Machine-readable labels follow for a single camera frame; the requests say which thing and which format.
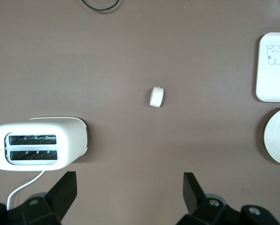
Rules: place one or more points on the white two-slot toaster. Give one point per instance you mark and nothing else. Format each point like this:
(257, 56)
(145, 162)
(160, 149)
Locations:
(69, 138)

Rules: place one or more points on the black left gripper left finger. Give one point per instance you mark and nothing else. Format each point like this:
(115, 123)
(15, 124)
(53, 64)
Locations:
(60, 199)

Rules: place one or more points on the cream rectangular rabbit tray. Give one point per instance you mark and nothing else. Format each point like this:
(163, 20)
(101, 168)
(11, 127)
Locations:
(273, 82)

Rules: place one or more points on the cream round plate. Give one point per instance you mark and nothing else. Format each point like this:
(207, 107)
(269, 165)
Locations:
(279, 138)

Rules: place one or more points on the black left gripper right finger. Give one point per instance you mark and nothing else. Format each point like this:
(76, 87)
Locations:
(196, 201)

